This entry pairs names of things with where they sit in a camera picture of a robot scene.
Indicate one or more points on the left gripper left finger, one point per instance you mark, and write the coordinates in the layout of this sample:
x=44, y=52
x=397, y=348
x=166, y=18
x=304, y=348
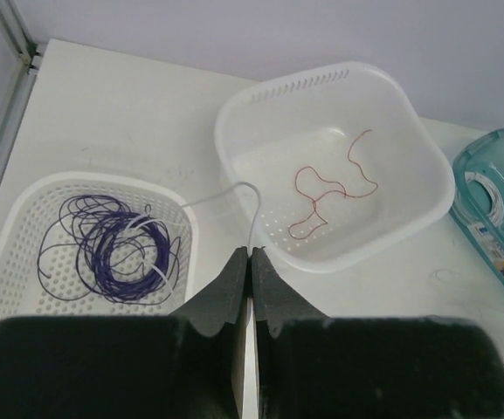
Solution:
x=152, y=366

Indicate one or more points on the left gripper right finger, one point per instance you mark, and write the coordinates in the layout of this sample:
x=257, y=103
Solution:
x=315, y=366

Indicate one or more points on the white perforated flat basket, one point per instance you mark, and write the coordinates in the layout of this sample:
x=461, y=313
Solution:
x=79, y=243

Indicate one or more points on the white deep plastic basket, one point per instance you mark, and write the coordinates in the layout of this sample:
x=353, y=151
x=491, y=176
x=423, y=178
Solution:
x=330, y=166

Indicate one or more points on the teal transparent plastic bin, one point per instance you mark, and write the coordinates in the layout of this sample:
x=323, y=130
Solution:
x=478, y=206

